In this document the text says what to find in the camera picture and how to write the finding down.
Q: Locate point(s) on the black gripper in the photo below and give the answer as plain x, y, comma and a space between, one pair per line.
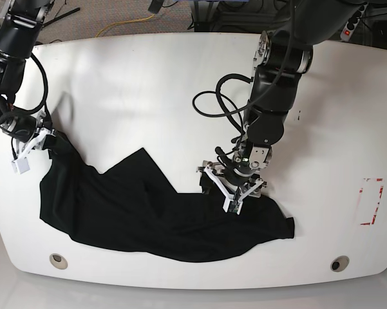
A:
32, 133
240, 165

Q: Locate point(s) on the black T-shirt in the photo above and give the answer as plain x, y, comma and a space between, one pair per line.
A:
132, 207

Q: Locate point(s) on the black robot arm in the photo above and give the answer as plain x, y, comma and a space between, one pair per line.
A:
282, 57
19, 31

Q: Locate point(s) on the black tripod stand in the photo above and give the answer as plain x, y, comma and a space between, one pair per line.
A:
58, 17

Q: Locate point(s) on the red tape rectangle marking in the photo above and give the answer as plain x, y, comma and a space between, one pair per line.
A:
369, 200

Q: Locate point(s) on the white power strip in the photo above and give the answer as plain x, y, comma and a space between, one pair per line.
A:
353, 22

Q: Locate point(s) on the left table cable grommet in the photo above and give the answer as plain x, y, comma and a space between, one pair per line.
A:
58, 261

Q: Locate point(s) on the table cable grommet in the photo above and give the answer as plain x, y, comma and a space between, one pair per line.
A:
58, 261
339, 264

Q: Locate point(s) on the right table cable grommet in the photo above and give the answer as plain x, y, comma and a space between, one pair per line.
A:
339, 264

